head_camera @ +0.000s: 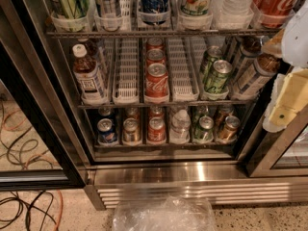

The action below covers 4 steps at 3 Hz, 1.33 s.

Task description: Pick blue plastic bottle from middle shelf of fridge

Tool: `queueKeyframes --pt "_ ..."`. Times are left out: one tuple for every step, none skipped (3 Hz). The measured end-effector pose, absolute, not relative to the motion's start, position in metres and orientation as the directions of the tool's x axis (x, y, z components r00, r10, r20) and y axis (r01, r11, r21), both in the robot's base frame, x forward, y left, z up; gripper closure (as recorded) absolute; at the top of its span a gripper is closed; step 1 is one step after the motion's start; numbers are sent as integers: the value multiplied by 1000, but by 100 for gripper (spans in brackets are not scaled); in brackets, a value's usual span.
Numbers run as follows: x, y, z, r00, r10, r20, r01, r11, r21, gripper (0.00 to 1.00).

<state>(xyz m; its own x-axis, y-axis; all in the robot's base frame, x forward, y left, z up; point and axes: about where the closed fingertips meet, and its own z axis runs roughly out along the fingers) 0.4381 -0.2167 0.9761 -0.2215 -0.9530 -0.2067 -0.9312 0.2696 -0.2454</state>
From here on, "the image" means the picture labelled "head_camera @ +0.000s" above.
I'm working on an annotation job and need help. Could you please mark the right rear tea bottle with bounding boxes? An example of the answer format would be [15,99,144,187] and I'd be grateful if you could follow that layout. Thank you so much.
[231,36,262,83]

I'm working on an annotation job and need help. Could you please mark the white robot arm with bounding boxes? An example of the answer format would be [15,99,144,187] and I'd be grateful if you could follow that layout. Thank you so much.
[262,1,308,133]

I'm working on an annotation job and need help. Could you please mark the orange floor cable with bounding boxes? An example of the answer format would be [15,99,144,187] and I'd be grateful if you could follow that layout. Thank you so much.
[52,190,64,231]

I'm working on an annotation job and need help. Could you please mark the clear water bottle bottom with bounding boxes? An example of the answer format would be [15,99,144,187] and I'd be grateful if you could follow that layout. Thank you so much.
[169,110,191,144]

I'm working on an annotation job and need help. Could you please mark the green soda can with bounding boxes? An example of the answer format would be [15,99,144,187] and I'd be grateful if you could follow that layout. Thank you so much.
[204,60,232,94]
[199,46,222,82]

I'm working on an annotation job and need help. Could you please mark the silver can top shelf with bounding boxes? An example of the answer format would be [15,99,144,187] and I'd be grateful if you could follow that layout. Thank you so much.
[95,0,121,32]

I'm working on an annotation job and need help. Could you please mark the right glass fridge door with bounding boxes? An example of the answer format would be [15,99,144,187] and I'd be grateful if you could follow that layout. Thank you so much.
[246,105,308,177]

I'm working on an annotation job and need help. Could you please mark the green can bottom front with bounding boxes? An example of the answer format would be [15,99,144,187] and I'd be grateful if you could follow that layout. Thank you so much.
[193,115,214,142]

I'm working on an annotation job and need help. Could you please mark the white bottle top shelf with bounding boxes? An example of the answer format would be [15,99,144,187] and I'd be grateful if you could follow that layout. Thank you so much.
[212,0,254,30]

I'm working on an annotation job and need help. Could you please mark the Coca-Cola bottle top shelf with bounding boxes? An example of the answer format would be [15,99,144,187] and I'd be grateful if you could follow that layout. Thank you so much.
[253,0,296,28]

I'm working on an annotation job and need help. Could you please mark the empty white shelf tray left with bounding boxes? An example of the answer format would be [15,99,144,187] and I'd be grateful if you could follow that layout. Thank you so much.
[113,38,140,105]

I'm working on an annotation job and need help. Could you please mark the rear green soda can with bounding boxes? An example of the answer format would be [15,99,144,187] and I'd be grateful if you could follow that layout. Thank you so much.
[199,46,222,82]

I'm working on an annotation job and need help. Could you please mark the red coca-cola can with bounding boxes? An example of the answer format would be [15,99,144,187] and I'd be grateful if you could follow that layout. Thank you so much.
[146,38,165,51]
[146,49,167,66]
[145,64,168,97]

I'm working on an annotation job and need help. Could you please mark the empty white shelf tray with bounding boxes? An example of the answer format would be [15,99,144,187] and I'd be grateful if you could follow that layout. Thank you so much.
[167,38,199,102]
[113,38,140,105]

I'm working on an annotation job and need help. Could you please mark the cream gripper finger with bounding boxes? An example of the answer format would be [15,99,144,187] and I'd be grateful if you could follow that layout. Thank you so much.
[261,29,285,58]
[269,68,308,126]

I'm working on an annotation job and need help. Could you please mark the empty white shelf tray right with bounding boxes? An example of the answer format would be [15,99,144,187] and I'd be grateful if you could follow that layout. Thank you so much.
[167,38,199,102]

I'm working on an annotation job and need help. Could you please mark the steel fridge base grille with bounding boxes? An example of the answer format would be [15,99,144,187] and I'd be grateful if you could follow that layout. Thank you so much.
[84,162,308,210]

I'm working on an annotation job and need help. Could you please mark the left glass fridge door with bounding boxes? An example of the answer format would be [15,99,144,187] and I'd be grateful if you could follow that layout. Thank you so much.
[0,0,88,191]

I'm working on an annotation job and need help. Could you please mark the red can bottom front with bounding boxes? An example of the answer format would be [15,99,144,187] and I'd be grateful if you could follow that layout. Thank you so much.
[147,117,167,143]

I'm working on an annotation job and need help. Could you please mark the green bottle top shelf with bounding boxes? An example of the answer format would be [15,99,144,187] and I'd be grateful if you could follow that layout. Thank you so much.
[50,0,90,32]

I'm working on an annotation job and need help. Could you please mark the gold can bottom front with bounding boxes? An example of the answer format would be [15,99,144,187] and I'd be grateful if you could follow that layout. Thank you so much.
[123,118,141,142]

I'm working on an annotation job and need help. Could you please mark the right front tea bottle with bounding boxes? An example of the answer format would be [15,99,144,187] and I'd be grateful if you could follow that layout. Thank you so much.
[233,53,280,96]

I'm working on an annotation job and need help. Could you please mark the blue Pepsi can bottom front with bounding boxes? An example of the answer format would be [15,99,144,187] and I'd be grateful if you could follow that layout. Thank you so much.
[97,118,117,144]

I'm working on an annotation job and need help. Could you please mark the tea bottle behind front-left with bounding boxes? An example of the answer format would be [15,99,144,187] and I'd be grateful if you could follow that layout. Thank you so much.
[78,38,110,79]

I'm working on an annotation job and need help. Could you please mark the blue bottle top shelf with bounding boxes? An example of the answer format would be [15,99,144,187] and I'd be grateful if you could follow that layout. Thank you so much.
[140,0,169,25]

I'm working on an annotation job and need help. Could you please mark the front red Coca-Cola can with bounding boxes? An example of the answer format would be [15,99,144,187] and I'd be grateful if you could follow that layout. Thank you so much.
[145,64,168,97]

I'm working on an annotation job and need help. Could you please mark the clear plastic bag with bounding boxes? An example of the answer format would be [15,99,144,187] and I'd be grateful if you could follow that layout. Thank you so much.
[112,195,217,231]

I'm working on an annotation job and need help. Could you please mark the front green soda can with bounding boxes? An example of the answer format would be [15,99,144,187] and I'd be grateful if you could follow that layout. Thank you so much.
[204,60,232,94]

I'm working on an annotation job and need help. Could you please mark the glass fridge door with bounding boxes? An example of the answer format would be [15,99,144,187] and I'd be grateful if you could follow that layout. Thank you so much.
[0,0,88,191]
[246,105,308,177]

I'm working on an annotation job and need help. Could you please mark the bronze can bottom front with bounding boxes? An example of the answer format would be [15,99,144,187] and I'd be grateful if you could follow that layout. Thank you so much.
[218,115,241,141]

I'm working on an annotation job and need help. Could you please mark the black floor cables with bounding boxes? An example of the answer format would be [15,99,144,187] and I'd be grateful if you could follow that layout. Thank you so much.
[0,190,58,231]

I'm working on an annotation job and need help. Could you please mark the tea bottle white cap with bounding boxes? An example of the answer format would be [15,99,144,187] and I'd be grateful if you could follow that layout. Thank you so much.
[72,44,105,100]

